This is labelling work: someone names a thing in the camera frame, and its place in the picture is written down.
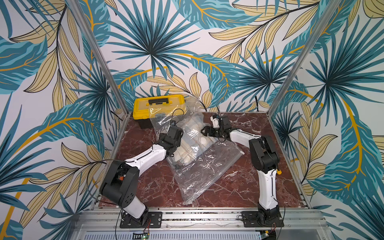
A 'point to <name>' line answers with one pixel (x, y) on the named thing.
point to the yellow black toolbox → (150, 112)
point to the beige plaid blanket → (195, 138)
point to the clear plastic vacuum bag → (200, 161)
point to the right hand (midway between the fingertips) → (206, 130)
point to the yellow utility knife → (279, 172)
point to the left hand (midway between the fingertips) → (170, 137)
